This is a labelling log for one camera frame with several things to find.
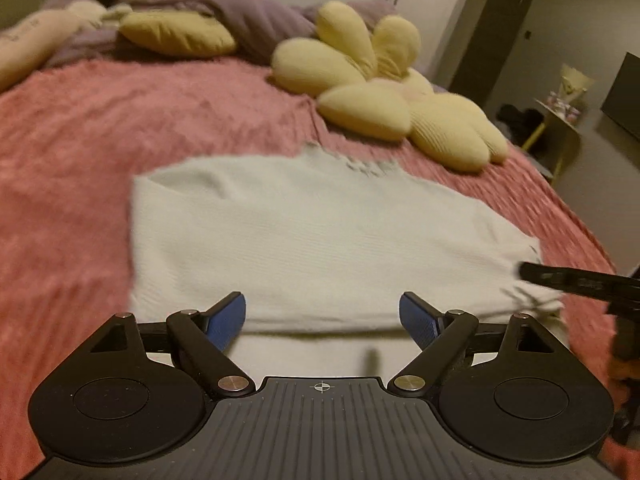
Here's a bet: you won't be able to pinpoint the yellow flower-shaped pillow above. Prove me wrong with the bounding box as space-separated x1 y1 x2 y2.
271 1 510 173

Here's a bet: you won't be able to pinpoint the purple duvet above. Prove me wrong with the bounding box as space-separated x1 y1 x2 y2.
42 0 401 68

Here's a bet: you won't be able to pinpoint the dark clothes pile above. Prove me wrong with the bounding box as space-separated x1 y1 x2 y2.
496 104 546 148

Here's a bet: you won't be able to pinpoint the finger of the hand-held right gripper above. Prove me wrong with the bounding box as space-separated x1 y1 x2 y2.
519 261 623 305

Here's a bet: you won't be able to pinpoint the dark door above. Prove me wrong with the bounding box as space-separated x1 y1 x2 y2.
450 0 542 107

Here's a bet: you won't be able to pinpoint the white side table yellow legs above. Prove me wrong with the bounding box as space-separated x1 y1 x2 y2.
522 97 584 182

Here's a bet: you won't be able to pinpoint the black television screen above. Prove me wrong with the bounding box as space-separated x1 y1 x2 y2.
600 51 640 142

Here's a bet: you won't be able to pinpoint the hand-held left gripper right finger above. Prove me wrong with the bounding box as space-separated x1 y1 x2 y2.
387 291 562 398

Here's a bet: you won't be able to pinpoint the white knitted top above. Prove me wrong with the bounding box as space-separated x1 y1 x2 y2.
127 142 567 377

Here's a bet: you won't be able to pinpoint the pink ribbed blanket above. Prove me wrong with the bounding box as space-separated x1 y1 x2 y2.
0 54 640 473

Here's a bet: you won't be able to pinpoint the long cream plush toy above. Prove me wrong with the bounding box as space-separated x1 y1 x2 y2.
0 0 134 93

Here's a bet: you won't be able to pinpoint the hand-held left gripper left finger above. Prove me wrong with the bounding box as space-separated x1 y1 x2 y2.
75 291 257 398

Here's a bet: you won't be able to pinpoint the wrapped flower bouquet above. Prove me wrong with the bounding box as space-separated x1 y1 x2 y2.
557 62 596 107

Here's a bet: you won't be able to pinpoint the yellow plush cushion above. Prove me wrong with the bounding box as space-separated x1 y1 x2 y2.
117 10 238 58

